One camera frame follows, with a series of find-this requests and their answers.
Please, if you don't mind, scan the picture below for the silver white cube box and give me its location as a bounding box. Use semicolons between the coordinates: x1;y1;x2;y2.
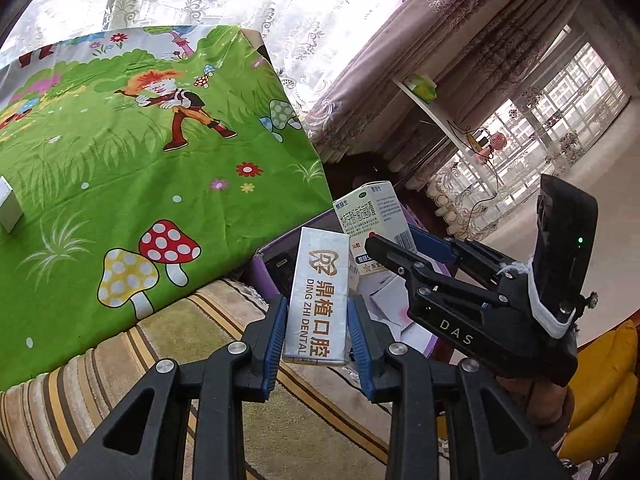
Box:
0;176;23;233

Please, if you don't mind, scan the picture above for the black phone on gripper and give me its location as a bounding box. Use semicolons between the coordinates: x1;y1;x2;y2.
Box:
527;174;599;339

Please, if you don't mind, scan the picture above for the white lace curtain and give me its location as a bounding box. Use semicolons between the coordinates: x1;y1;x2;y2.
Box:
1;0;400;114

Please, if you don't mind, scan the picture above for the striped towel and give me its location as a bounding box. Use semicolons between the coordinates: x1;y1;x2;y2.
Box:
0;278;452;480

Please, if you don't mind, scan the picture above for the white pink stained box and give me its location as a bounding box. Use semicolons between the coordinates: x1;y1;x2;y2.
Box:
357;271;437;356

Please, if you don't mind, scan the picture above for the mauve curtain right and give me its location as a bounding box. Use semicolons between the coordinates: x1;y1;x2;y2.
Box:
305;0;593;190

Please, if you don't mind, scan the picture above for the medicine box red figure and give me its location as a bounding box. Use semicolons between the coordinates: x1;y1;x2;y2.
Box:
333;181;416;276

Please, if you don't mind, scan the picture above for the dental orange long box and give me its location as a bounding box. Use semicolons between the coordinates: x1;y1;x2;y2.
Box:
283;228;349;365

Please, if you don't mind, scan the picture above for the purple storage box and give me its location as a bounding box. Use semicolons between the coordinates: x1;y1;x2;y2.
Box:
247;228;437;358

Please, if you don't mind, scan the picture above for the yellow cushion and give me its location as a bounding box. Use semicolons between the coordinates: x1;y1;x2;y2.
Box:
559;321;639;464

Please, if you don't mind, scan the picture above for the white shelf with green item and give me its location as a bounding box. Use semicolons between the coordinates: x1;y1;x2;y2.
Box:
394;78;508;166

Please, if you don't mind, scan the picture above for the black small box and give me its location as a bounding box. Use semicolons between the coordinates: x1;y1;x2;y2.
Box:
265;252;295;298

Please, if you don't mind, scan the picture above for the cartoon green tablecloth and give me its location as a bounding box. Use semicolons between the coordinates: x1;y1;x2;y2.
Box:
1;25;331;388

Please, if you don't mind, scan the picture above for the person right hand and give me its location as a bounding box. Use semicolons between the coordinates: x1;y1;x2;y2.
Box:
497;377;575;452

